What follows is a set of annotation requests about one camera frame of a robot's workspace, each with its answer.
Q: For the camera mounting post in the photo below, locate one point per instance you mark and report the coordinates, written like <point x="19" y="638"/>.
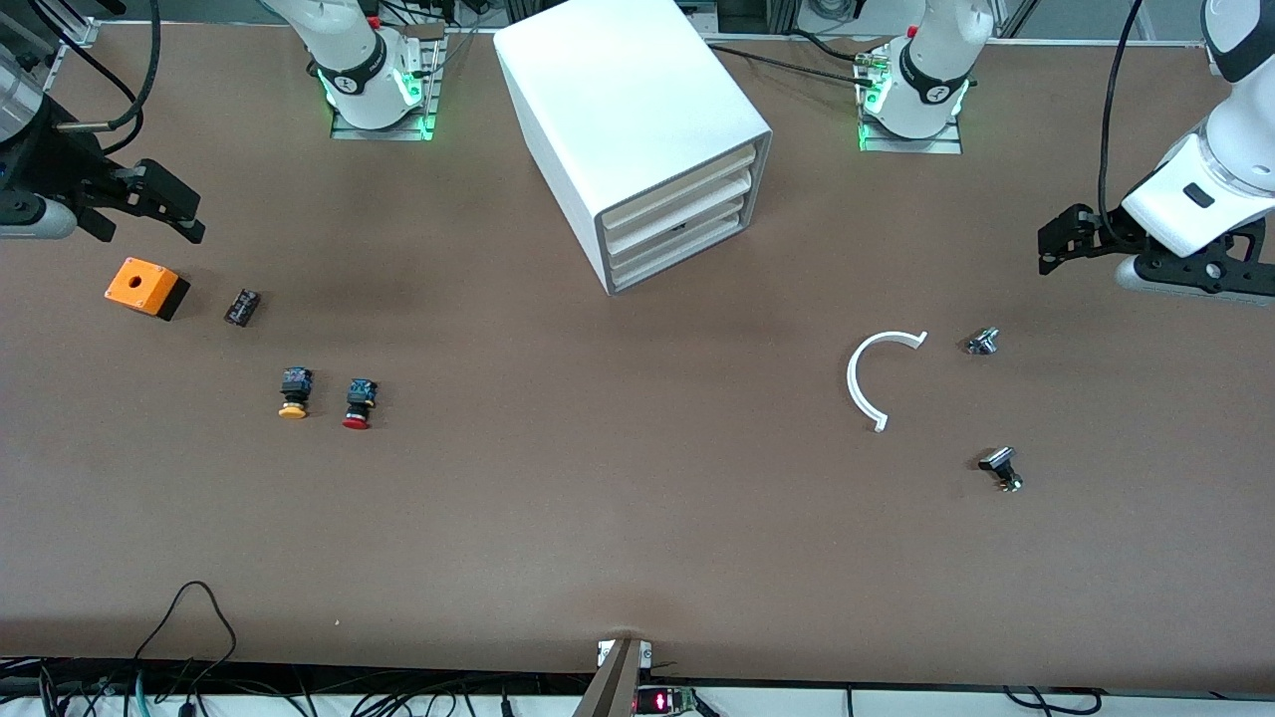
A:
<point x="618" y="682"/>

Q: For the red push button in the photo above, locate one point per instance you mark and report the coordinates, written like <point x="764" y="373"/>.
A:
<point x="360" y="398"/>

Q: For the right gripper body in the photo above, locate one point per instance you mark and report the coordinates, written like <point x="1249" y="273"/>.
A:
<point x="62" y="171"/>

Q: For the white curved plastic arc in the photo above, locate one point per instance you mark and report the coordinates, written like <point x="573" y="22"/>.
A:
<point x="853" y="383"/>

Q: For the device with red display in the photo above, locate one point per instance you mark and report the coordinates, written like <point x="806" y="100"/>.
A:
<point x="662" y="701"/>

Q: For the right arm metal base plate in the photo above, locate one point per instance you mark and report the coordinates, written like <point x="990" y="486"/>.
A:
<point x="383" y="132"/>

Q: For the yellow push button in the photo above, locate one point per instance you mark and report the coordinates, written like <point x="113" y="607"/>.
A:
<point x="295" y="388"/>

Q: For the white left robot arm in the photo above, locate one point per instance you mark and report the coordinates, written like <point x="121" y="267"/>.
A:
<point x="936" y="60"/>

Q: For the black and silver switch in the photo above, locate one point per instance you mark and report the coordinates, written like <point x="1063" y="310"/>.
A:
<point x="1000" y="466"/>

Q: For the cream plastic drawer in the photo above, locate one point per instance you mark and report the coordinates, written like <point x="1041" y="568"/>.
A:
<point x="697" y="239"/>
<point x="697" y="220"/>
<point x="697" y="181"/>
<point x="697" y="200"/>

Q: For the white drawer cabinet housing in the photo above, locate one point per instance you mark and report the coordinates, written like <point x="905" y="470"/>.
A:
<point x="618" y="90"/>

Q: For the small silver metal knob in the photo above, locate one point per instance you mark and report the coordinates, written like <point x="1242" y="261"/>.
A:
<point x="982" y="342"/>

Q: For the aluminium frame corner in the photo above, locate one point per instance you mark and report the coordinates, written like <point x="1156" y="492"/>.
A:
<point x="80" y="32"/>

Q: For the small black contact block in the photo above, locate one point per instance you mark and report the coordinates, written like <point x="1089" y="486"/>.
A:
<point x="242" y="306"/>

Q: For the orange button enclosure box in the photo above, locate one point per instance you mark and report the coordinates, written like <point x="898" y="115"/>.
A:
<point x="139" y="284"/>

